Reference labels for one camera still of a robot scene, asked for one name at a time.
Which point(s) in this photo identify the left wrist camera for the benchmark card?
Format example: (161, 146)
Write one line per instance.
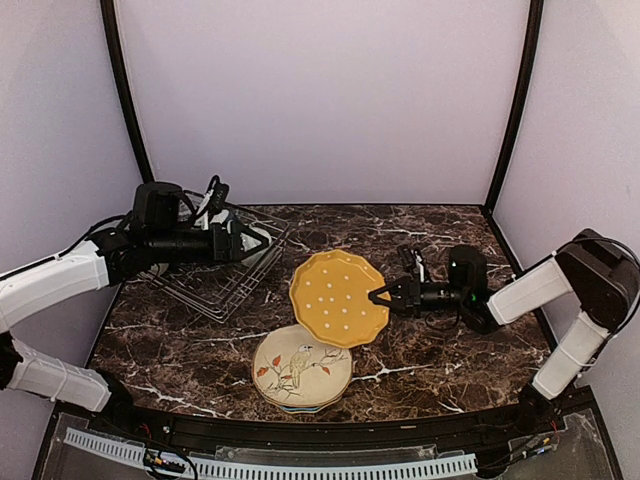
(165, 205)

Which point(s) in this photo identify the black right frame post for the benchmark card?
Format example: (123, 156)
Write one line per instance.
(516, 112)

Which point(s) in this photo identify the chrome wire dish rack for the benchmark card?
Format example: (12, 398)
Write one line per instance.
(217, 291)

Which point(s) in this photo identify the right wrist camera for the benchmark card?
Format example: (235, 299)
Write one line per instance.
(445, 267)

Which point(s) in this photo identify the cream ceramic plate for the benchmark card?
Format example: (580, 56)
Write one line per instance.
(292, 369)

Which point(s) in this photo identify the black frame post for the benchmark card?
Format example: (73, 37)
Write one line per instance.
(123, 89)
(516, 112)

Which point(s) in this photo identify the blue polka dot plate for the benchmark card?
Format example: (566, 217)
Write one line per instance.
(301, 410)

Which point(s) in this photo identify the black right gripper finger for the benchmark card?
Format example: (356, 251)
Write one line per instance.
(388, 293)
(392, 306)

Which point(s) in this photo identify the white slotted cable duct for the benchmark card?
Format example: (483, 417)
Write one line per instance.
(249, 463)

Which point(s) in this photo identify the navy and white bowl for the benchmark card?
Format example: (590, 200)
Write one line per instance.
(240, 251)

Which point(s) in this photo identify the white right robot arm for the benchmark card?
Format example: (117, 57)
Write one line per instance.
(592, 279)

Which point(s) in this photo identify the black front rail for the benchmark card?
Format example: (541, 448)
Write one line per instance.
(573, 442)

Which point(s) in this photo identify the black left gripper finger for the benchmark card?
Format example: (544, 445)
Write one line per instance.
(255, 257)
(254, 236)

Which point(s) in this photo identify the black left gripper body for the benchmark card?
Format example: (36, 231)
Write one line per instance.
(169, 244)

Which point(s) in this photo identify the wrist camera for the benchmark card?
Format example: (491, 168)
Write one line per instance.
(445, 267)
(165, 205)

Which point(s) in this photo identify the black left frame post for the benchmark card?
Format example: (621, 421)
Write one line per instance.
(123, 89)

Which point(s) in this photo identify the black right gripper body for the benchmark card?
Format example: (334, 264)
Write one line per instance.
(431, 300)

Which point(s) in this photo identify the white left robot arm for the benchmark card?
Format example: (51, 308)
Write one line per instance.
(104, 258)

